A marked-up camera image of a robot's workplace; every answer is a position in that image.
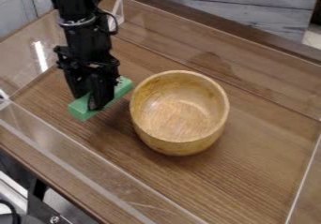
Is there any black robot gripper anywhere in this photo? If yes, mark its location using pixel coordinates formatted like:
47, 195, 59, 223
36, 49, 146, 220
53, 15, 119, 111

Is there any green rectangular block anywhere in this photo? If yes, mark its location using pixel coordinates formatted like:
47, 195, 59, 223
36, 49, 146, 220
68, 76, 132, 121

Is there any brown wooden bowl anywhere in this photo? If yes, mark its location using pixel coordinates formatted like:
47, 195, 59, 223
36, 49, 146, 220
129, 70, 230, 156

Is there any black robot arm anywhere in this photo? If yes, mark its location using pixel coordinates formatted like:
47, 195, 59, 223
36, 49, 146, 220
51, 0, 120, 111

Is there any clear acrylic corner bracket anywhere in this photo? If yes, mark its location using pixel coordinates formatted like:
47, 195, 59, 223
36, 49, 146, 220
108, 0, 124, 29

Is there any clear acrylic tray wall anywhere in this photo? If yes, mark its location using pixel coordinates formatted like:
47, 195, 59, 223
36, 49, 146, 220
0, 97, 203, 224

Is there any black table leg bracket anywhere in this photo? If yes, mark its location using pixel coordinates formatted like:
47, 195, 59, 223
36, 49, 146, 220
28, 179, 72, 224

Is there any black cable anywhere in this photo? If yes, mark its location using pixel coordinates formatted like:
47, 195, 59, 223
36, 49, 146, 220
0, 199, 18, 224

